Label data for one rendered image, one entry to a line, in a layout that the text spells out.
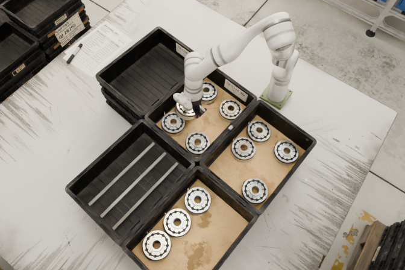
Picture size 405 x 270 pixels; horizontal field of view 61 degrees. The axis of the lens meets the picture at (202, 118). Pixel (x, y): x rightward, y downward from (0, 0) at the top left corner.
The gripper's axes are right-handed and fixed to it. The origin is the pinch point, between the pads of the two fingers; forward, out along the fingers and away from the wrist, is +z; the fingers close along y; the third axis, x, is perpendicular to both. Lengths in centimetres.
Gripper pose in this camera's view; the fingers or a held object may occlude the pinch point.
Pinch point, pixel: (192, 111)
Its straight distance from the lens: 148.2
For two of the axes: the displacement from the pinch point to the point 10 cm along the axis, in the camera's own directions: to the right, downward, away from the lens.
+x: -6.7, 6.3, -4.0
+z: -0.4, 5.0, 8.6
